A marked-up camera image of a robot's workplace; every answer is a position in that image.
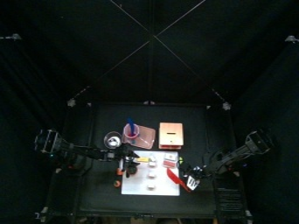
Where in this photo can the small metal bowl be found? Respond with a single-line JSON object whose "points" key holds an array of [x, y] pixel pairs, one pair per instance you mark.
{"points": [[108, 139]]}

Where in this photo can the red toy knife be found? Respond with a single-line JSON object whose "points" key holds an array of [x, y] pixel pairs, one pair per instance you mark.
{"points": [[175, 177]]}

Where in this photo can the pink plastic cup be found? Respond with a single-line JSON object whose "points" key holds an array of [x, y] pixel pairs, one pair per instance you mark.
{"points": [[131, 132]]}

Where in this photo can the grey frame clamp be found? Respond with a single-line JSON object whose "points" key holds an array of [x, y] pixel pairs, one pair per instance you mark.
{"points": [[148, 102], [71, 102], [226, 105], [291, 38], [14, 37]]}

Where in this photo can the yellow toy food piece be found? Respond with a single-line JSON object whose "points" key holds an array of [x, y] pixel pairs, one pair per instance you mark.
{"points": [[142, 159]]}

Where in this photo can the pink transparent tray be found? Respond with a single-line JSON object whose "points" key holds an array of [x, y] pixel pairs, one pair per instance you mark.
{"points": [[144, 137]]}

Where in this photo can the white cutting board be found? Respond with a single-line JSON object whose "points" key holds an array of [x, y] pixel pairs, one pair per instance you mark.
{"points": [[155, 191]]}

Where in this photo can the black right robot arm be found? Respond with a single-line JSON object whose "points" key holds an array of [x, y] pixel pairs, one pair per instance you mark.
{"points": [[239, 153]]}

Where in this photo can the blue plastic utensil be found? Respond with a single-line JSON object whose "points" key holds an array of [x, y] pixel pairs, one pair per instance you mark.
{"points": [[131, 124]]}

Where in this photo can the orange toy piece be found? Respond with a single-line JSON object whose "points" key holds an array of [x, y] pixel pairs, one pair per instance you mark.
{"points": [[119, 172]]}

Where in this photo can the red and white toy piece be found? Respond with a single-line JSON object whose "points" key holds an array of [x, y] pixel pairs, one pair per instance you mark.
{"points": [[170, 161]]}

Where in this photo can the white item in bowl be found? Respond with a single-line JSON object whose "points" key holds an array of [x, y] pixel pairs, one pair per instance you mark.
{"points": [[114, 143]]}

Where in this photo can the orange wooden box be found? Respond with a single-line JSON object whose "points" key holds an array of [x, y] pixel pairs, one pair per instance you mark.
{"points": [[171, 134]]}

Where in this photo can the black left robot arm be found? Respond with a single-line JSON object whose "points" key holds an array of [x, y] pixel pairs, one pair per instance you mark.
{"points": [[78, 148]]}

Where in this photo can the small green toy piece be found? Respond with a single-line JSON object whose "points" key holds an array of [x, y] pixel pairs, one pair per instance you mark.
{"points": [[180, 159]]}

